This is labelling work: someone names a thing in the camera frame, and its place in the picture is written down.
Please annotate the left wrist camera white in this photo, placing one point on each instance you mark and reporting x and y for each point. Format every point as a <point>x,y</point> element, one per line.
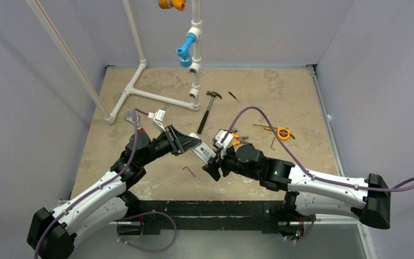
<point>157,119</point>

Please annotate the red adjustable wrench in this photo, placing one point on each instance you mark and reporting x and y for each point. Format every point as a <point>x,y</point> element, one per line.
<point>135,121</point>

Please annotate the yellow tape measure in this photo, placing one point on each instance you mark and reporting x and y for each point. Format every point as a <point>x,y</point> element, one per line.
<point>284,133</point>

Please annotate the small black screwdriver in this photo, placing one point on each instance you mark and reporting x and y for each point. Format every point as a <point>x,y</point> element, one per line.
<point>233,96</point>

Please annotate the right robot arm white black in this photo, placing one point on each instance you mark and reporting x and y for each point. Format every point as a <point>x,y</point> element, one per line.
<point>307,192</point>

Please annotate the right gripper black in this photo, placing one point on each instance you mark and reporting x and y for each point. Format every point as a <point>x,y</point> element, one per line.
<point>222,161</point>

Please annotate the hex key near front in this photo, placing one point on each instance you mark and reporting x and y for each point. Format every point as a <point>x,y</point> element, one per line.
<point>189,170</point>

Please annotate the aluminium rail frame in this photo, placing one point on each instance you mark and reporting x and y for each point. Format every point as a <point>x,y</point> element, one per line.
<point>328,236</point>

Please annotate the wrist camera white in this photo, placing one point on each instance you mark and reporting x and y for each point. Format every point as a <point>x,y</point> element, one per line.
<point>157,119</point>
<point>226,137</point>

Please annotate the blue pipe fitting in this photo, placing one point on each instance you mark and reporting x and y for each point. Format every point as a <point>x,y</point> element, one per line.
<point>183,52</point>

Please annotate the orange black pliers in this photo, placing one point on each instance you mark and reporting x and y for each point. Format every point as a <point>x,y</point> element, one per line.
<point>239,139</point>

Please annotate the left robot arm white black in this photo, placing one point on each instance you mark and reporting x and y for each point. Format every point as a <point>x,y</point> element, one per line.
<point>54,233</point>

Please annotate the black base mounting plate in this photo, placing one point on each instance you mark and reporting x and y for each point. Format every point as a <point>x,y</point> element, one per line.
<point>267,217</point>

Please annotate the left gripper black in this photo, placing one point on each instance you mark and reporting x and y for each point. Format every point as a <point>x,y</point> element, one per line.
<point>178,142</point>

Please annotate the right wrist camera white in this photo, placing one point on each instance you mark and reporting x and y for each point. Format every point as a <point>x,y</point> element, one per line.
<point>226,137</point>

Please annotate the white PVC pipe frame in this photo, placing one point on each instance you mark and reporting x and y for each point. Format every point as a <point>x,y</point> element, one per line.
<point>95,36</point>

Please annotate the black handled claw hammer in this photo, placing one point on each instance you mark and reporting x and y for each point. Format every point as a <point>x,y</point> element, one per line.
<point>213,95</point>

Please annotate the orange pipe fitting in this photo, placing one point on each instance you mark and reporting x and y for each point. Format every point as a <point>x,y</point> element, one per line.
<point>169,4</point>

